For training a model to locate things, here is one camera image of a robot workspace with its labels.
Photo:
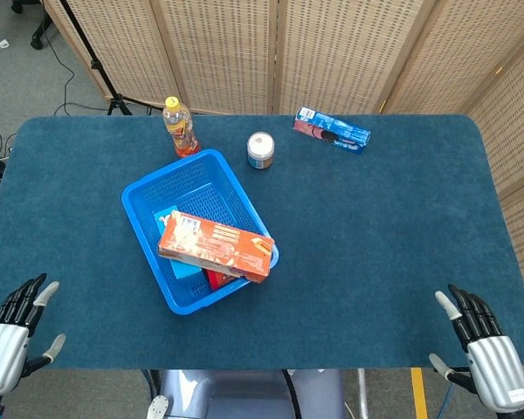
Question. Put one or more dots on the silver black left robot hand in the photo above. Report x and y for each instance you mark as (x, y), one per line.
(2, 353)

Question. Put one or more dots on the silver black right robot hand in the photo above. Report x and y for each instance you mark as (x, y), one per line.
(498, 375)

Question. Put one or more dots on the light blue cardboard box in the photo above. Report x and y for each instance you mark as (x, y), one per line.
(185, 270)

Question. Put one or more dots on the red instant noodle cup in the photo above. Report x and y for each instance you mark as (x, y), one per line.
(216, 279)

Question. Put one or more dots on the orange cracker box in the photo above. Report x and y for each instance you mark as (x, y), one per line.
(218, 244)

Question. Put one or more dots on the blue cookie package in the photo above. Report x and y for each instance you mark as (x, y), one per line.
(332, 128)

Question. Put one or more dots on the silver table leg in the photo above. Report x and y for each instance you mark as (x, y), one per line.
(362, 393)

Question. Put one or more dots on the teal table mat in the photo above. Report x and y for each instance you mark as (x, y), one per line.
(353, 262)

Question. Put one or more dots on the grey robot torso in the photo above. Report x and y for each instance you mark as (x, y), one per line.
(244, 393)

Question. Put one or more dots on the blue perforated plastic basket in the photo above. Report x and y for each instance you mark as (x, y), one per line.
(201, 187)

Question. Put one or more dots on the iced tea bottle yellow cap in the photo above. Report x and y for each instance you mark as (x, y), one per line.
(181, 131)

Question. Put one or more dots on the black tripod stand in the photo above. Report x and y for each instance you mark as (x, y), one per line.
(97, 65)

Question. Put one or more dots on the white paper scrap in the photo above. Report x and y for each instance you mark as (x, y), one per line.
(3, 43)

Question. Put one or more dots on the black office chair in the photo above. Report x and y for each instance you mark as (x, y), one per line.
(37, 41)

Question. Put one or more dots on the glass jar white lid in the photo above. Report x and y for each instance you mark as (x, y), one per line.
(260, 146)

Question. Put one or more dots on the wicker folding screen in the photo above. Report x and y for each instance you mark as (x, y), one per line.
(332, 52)

